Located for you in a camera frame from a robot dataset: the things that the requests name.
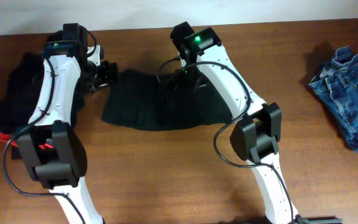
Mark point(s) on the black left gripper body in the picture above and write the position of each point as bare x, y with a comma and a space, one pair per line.
108, 73

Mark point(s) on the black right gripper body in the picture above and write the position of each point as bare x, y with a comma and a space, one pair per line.
184, 81

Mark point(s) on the black trousers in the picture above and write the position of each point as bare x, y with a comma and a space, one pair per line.
139, 101

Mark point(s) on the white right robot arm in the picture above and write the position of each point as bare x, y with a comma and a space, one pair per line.
257, 125

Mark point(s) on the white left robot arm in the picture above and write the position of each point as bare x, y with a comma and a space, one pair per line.
52, 153

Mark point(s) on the black garment pile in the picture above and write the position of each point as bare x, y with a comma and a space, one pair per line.
23, 88

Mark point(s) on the red and grey garment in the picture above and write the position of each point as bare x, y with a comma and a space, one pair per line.
5, 137

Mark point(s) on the blue denim jeans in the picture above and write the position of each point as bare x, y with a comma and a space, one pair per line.
336, 85

